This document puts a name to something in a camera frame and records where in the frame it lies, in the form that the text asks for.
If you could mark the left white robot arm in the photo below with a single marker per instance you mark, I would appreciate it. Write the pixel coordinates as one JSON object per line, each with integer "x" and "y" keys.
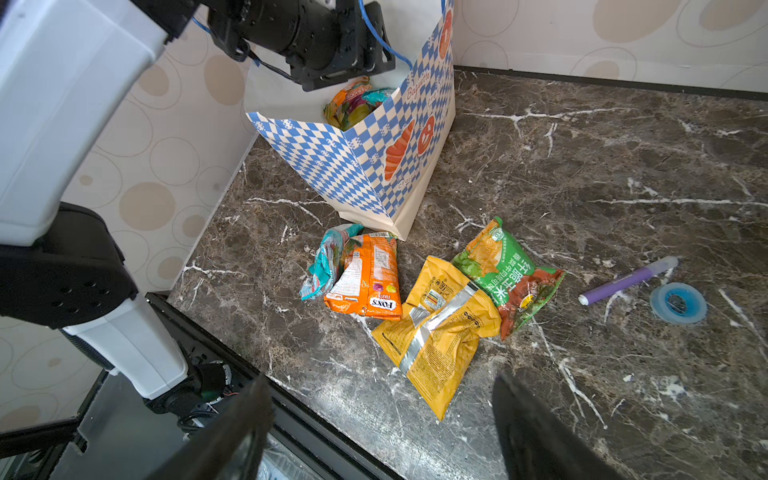
{"x": 122, "y": 126}

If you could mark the yellow snack bag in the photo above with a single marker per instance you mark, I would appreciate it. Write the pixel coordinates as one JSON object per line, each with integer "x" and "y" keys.
{"x": 444, "y": 317}

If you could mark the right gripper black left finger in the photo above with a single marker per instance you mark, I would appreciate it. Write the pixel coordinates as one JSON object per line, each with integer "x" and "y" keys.
{"x": 232, "y": 446}

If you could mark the teal snack bag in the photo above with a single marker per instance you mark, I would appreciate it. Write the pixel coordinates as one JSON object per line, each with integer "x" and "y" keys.
{"x": 326, "y": 269}

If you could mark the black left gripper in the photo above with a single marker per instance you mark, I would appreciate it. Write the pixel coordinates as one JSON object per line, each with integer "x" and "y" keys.
{"x": 314, "y": 44}

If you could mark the blue tape roll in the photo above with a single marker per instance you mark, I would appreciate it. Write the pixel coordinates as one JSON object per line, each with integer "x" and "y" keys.
{"x": 678, "y": 303}

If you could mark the colourful fruit candy bag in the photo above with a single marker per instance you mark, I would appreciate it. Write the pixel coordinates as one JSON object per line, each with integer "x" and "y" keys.
{"x": 354, "y": 103}

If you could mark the blue checkered paper bag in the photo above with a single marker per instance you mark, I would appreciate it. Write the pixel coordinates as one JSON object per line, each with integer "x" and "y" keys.
{"x": 376, "y": 173}

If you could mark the orange Fox's candy bag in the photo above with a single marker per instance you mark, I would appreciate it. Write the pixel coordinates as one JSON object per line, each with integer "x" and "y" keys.
{"x": 368, "y": 285}

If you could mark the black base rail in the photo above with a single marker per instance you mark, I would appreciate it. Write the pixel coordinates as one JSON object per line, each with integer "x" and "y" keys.
{"x": 327, "y": 452}

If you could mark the green corn snack bag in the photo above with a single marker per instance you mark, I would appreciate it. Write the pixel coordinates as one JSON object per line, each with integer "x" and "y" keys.
{"x": 498, "y": 264}

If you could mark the purple marker pen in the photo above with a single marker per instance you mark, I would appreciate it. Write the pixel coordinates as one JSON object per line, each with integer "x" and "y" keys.
{"x": 638, "y": 276}

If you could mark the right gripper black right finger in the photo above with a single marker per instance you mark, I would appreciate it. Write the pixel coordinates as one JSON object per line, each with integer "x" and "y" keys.
{"x": 534, "y": 443}

